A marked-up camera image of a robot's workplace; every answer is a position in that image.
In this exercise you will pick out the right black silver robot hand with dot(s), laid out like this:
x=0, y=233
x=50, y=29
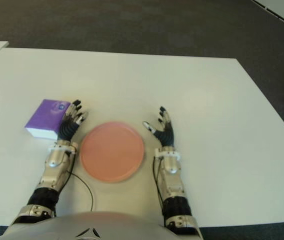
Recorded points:
x=165, y=133

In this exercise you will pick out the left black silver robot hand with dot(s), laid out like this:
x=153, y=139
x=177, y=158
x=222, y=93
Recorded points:
x=67, y=125

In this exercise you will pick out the purple tissue paper pack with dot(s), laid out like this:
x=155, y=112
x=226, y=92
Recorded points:
x=44, y=115

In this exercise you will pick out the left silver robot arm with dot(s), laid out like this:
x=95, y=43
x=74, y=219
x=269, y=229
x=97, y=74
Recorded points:
x=54, y=160

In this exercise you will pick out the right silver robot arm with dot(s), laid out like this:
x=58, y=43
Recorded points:
x=171, y=180

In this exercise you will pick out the pink round plate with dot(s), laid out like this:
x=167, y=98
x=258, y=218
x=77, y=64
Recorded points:
x=111, y=152

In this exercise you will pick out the silver robot torso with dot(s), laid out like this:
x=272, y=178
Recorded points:
x=56, y=230

